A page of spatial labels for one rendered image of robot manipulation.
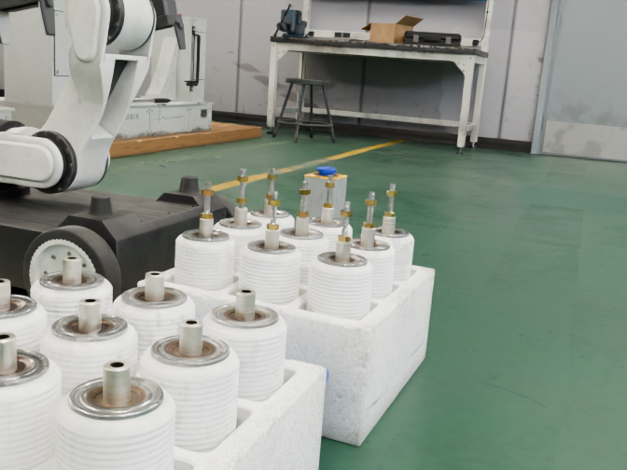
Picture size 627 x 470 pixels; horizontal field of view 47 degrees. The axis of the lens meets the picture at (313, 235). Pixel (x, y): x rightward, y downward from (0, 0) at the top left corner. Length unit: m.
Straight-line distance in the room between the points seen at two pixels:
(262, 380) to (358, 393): 0.28
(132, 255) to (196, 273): 0.37
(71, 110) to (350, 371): 0.94
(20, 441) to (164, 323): 0.23
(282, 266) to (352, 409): 0.23
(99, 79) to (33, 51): 2.25
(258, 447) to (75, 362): 0.20
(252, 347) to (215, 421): 0.11
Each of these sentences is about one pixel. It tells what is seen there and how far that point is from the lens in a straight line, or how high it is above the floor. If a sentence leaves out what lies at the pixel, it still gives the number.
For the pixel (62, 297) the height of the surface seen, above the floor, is 0.25.
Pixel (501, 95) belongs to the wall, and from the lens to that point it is 6.18.
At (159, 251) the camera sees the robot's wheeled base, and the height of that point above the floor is 0.13.
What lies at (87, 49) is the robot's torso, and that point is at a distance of 1.61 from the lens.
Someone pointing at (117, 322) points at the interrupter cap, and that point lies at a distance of 0.79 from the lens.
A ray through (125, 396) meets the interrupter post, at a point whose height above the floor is 0.26.
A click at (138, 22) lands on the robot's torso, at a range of 1.66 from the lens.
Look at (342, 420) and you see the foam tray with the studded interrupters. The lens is 1.08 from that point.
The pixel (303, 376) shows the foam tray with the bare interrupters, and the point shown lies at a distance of 0.85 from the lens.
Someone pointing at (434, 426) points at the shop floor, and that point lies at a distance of 1.18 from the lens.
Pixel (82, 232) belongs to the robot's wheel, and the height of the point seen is 0.20.
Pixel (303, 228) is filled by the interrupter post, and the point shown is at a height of 0.26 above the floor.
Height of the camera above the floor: 0.53
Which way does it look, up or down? 13 degrees down
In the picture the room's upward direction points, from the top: 4 degrees clockwise
